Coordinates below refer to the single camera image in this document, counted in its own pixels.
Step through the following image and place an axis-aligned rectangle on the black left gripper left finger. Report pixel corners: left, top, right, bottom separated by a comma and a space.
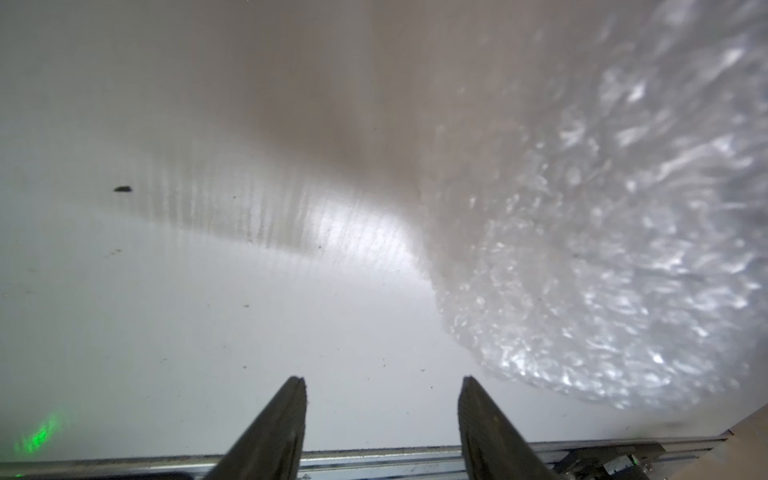
206, 376, 307, 480

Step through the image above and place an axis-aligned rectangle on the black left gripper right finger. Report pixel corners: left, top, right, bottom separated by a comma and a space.
458, 376, 558, 480

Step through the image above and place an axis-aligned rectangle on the clear bubble wrap sheet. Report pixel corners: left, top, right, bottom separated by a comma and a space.
420, 1, 767, 408

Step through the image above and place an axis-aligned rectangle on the aluminium front rail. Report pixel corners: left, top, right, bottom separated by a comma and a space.
1, 434, 730, 479

